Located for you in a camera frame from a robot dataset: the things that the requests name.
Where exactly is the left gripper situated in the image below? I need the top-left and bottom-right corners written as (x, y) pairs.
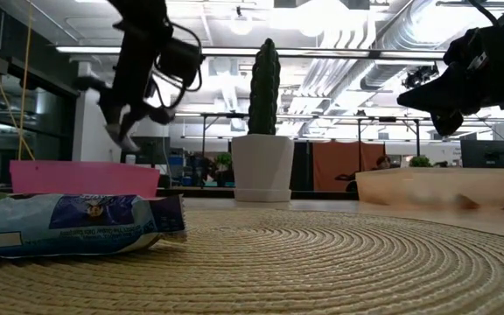
top-left (75, 21), bottom-right (177, 133)

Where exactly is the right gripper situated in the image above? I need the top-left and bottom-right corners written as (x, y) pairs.
top-left (396, 25), bottom-right (504, 138)

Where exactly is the blue purple granola bar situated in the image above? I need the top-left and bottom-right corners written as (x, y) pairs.
top-left (0, 192), bottom-right (188, 259)

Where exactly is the black hanging spotlight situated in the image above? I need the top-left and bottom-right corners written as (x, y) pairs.
top-left (402, 65), bottom-right (439, 90)

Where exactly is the black computer monitor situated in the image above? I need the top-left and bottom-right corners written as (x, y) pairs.
top-left (460, 139), bottom-right (504, 170)
top-left (120, 136), bottom-right (171, 166)

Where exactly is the green potted plant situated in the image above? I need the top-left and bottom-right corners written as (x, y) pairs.
top-left (214, 151), bottom-right (234, 170)
top-left (409, 155), bottom-right (433, 169)

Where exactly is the orange plastic bin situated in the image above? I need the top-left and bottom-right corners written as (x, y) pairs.
top-left (355, 167), bottom-right (504, 211)

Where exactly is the person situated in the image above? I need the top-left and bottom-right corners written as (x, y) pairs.
top-left (374, 155), bottom-right (394, 172)

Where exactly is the pink plastic bin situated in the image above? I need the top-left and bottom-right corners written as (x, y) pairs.
top-left (9, 159), bottom-right (161, 199)

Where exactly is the long overhead light bar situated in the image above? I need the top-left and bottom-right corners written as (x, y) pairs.
top-left (54, 45), bottom-right (448, 61)

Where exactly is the orange curtain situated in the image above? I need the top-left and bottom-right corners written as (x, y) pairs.
top-left (312, 140), bottom-right (387, 192)

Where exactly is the green cactus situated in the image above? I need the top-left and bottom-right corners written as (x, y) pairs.
top-left (247, 38), bottom-right (282, 136)

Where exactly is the round ceiling lamp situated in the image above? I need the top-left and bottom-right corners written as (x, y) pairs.
top-left (228, 15), bottom-right (254, 37)

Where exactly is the white hexagonal plant pot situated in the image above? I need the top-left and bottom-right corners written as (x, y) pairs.
top-left (230, 134), bottom-right (296, 203)

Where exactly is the black curtain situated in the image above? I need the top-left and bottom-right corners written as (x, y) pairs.
top-left (293, 140), bottom-right (314, 192)

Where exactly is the round woven placemat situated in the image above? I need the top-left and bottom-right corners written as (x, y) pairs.
top-left (0, 205), bottom-right (504, 315)

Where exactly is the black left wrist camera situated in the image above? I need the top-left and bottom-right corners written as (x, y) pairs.
top-left (158, 37), bottom-right (205, 88)

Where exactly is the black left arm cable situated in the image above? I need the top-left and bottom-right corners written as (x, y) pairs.
top-left (150, 21), bottom-right (206, 110)

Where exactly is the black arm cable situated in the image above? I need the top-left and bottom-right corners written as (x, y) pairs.
top-left (150, 21), bottom-right (206, 110)
top-left (468, 0), bottom-right (498, 25)

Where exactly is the background metal rig frame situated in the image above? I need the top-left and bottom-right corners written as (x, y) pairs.
top-left (175, 111), bottom-right (424, 172)

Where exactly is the silver ventilation duct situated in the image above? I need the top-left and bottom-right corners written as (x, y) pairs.
top-left (359, 0), bottom-right (454, 91)

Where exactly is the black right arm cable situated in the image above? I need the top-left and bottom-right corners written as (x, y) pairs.
top-left (468, 0), bottom-right (498, 25)

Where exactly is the yellow hanging cord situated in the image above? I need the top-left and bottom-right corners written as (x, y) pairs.
top-left (17, 0), bottom-right (33, 161)
top-left (0, 0), bottom-right (37, 161)

